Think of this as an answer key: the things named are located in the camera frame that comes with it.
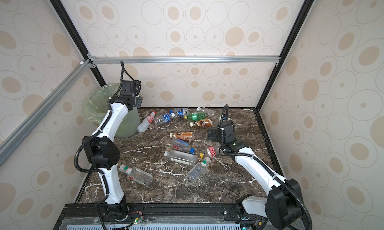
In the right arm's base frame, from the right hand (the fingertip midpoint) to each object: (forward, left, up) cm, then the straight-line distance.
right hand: (217, 129), depth 84 cm
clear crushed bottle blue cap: (0, +21, -16) cm, 27 cm away
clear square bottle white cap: (-9, +21, -16) cm, 28 cm away
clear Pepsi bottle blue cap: (+28, +24, -14) cm, 39 cm away
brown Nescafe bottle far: (+17, +7, -14) cm, 23 cm away
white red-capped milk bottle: (+17, +48, -14) cm, 52 cm away
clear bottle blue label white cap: (+22, +39, -16) cm, 47 cm away
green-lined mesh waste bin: (+12, +70, +7) cm, 72 cm away
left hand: (+20, +47, +11) cm, 52 cm away
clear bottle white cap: (+30, +4, -16) cm, 34 cm away
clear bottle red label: (-18, +47, -18) cm, 54 cm away
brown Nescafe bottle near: (+5, +20, -13) cm, 24 cm away
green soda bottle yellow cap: (+23, +14, -14) cm, 30 cm away
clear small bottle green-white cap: (-15, +12, -19) cm, 27 cm away
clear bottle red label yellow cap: (-7, +4, -13) cm, 15 cm away
